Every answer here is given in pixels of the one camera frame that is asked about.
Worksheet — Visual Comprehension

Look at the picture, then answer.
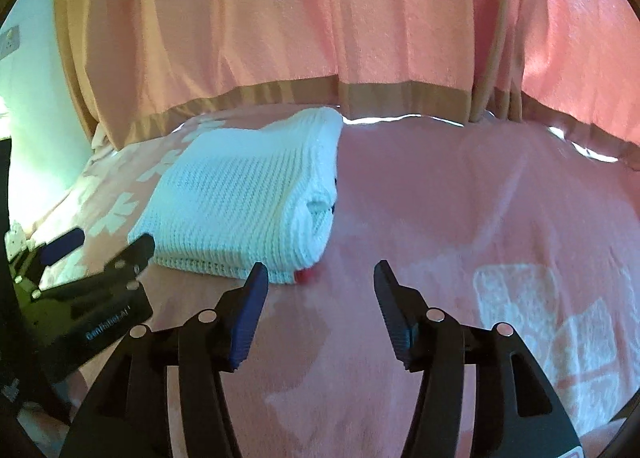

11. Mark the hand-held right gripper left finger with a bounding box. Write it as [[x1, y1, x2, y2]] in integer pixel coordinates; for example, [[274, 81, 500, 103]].
[[59, 261, 271, 458]]

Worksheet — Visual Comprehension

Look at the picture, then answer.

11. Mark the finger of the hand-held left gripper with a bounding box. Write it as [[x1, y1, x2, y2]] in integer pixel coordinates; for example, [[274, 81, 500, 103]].
[[39, 226, 87, 266], [89, 233, 157, 291]]

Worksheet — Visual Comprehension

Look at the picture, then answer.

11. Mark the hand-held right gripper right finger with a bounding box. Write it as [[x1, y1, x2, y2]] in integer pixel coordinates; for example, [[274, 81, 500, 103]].
[[373, 260, 584, 458]]

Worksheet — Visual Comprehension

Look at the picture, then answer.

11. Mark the white knit sweater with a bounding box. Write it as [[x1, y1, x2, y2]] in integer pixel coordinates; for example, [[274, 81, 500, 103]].
[[127, 107, 346, 287]]

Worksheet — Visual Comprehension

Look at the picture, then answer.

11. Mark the pink printed blanket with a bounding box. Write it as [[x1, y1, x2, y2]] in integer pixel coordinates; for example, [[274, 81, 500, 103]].
[[27, 105, 640, 458]]

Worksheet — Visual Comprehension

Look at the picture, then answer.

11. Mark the pink curtain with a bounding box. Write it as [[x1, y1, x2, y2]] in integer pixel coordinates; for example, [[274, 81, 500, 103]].
[[52, 0, 640, 163]]

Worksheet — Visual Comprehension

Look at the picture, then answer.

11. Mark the white wall socket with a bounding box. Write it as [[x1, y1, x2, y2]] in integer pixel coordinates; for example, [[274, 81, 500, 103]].
[[0, 25, 21, 59]]

